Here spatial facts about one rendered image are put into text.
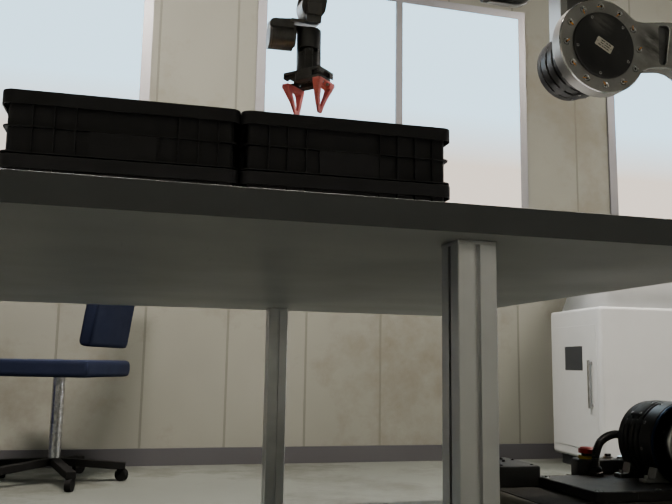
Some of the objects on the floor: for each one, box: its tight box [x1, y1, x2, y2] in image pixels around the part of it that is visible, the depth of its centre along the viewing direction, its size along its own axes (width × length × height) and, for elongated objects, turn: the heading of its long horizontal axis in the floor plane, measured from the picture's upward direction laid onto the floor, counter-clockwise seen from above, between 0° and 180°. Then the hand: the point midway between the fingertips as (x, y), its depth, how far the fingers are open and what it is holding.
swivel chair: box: [0, 304, 134, 492], centre depth 318 cm, size 58×56×101 cm
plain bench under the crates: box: [0, 168, 672, 504], centre depth 171 cm, size 160×160×70 cm
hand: (307, 111), depth 180 cm, fingers open, 6 cm apart
